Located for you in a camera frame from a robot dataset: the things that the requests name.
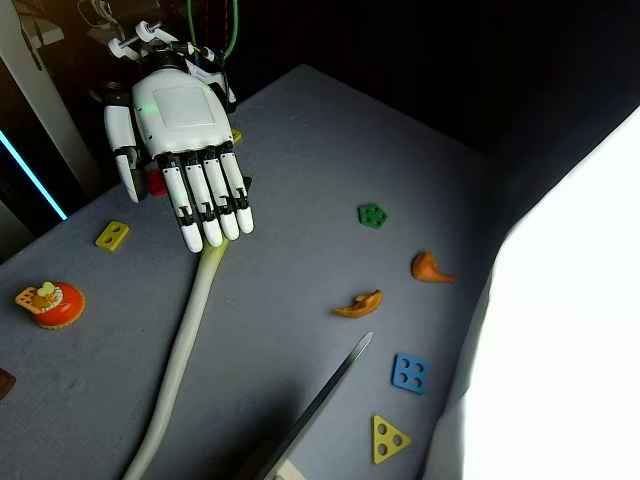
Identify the small yellow toy piece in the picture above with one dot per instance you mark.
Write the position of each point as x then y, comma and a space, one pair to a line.
236, 136

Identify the kitchen knife with steel blade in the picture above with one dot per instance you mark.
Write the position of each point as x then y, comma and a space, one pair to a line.
325, 395

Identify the cyan light strip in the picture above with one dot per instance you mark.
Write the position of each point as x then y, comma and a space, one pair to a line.
30, 172

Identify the white curtain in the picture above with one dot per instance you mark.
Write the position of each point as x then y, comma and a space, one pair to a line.
575, 300

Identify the wooden peg board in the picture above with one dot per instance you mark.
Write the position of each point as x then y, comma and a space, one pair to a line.
289, 472

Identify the orange cake toy with waffle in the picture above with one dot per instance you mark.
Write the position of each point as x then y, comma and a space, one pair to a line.
62, 307

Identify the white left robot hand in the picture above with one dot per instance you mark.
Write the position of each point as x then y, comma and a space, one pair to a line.
175, 115

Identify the green pentagon five-hole block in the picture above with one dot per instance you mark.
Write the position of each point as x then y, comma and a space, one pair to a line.
372, 216

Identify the blue square four-hole block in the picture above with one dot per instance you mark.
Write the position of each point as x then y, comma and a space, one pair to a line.
410, 374

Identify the long green onion stalk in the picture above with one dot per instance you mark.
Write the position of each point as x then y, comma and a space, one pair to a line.
192, 320

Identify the red toy block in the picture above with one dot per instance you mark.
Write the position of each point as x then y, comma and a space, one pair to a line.
157, 184

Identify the orange fried chicken wing toy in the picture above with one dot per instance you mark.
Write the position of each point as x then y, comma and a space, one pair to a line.
365, 305

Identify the white cabinet panel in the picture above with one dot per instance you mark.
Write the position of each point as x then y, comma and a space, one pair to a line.
50, 110

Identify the yellow rectangle two-hole block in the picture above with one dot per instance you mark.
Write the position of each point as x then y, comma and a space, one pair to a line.
111, 237

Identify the brown toy food piece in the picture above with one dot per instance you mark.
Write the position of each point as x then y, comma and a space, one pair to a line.
6, 384

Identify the yellow triangle three-hole block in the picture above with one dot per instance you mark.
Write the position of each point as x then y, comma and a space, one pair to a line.
385, 452

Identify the orange fried chicken leg toy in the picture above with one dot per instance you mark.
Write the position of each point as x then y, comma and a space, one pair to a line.
425, 267

